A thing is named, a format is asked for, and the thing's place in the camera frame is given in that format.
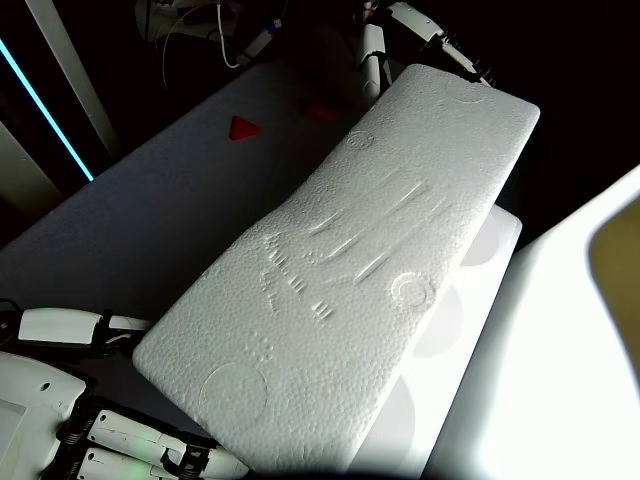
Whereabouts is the cyan light strip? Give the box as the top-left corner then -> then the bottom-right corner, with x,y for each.
0,38 -> 95,182

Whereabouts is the white upright post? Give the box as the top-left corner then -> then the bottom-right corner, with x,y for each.
23,0 -> 121,156

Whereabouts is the grey table cloth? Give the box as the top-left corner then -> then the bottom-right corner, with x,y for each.
0,57 -> 401,446

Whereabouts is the orange ridged toy piece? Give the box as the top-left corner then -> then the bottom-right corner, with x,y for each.
302,103 -> 338,122

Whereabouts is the white styrofoam box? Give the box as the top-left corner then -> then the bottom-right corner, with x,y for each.
344,204 -> 525,476

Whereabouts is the white styrofoam lid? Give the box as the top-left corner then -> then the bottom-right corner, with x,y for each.
132,62 -> 542,474

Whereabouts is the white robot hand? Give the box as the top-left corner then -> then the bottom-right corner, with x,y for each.
0,298 -> 252,480
349,0 -> 499,101

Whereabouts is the white cable plug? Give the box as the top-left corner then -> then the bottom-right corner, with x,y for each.
234,17 -> 281,69

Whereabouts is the white cable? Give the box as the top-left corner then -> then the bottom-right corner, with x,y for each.
162,0 -> 241,70

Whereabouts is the large white robot shell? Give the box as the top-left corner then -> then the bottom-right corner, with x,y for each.
424,169 -> 640,480

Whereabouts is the white panel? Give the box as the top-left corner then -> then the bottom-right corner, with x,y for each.
0,117 -> 64,204

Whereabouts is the red triangular holed block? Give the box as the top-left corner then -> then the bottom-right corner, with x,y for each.
228,114 -> 263,145

